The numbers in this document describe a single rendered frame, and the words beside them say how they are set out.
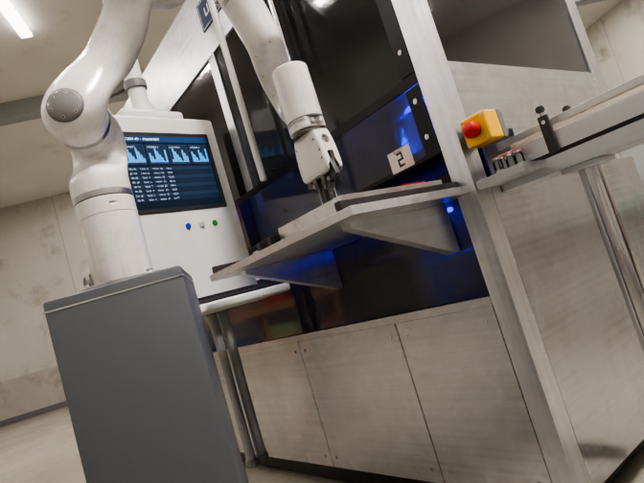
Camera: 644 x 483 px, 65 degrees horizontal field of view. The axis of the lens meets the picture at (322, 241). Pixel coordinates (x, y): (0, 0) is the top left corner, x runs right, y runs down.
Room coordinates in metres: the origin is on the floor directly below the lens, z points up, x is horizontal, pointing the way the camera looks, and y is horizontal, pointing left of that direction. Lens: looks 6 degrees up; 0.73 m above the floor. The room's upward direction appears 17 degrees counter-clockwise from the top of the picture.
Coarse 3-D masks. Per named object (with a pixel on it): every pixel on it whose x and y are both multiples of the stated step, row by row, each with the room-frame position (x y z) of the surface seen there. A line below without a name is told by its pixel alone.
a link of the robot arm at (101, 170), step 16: (112, 128) 1.06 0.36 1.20; (112, 144) 1.09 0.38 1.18; (80, 160) 1.08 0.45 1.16; (96, 160) 1.07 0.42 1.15; (112, 160) 1.07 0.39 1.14; (80, 176) 0.99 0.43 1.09; (96, 176) 0.99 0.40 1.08; (112, 176) 1.01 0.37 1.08; (80, 192) 0.99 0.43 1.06; (96, 192) 0.99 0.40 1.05; (112, 192) 1.01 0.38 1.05; (128, 192) 1.04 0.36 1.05
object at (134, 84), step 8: (136, 64) 1.90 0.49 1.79; (136, 72) 1.89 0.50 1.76; (128, 80) 1.87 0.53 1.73; (136, 80) 1.88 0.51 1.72; (144, 80) 1.90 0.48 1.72; (128, 88) 1.88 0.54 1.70; (136, 88) 1.88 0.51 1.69; (144, 88) 1.91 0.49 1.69; (112, 96) 1.90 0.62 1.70; (128, 96) 1.90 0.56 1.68; (136, 96) 1.88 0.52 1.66; (144, 96) 1.89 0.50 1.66; (136, 104) 1.87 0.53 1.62; (144, 104) 1.87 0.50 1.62
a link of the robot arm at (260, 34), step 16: (224, 0) 1.08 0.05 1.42; (240, 0) 1.06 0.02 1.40; (256, 0) 1.07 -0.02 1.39; (240, 16) 1.07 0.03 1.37; (256, 16) 1.06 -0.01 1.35; (240, 32) 1.09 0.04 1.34; (256, 32) 1.07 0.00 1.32; (272, 32) 1.07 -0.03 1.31; (256, 48) 1.08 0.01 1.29; (272, 48) 1.09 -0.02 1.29; (256, 64) 1.13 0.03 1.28; (272, 64) 1.14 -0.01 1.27; (272, 80) 1.17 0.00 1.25; (272, 96) 1.18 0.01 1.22
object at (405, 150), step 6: (396, 150) 1.39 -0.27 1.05; (402, 150) 1.38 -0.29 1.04; (408, 150) 1.36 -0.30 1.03; (390, 156) 1.41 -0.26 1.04; (396, 156) 1.40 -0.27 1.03; (402, 156) 1.38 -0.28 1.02; (408, 156) 1.37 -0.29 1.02; (390, 162) 1.42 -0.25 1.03; (396, 162) 1.40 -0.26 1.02; (402, 162) 1.39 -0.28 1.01; (408, 162) 1.37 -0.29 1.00; (414, 162) 1.36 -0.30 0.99; (396, 168) 1.41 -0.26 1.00; (402, 168) 1.39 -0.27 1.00
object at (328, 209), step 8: (416, 184) 1.21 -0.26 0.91; (424, 184) 1.22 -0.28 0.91; (432, 184) 1.24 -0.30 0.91; (360, 192) 1.09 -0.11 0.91; (368, 192) 1.11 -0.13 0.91; (376, 192) 1.12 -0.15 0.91; (384, 192) 1.14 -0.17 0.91; (336, 200) 1.07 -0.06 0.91; (320, 208) 1.11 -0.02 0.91; (328, 208) 1.09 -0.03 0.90; (304, 216) 1.16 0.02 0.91; (312, 216) 1.14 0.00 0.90; (320, 216) 1.12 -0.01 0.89; (328, 216) 1.10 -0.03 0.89; (288, 224) 1.22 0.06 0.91; (296, 224) 1.19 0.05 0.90; (304, 224) 1.17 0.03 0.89; (280, 232) 1.25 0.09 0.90; (288, 232) 1.23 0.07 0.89; (296, 232) 1.20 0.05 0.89
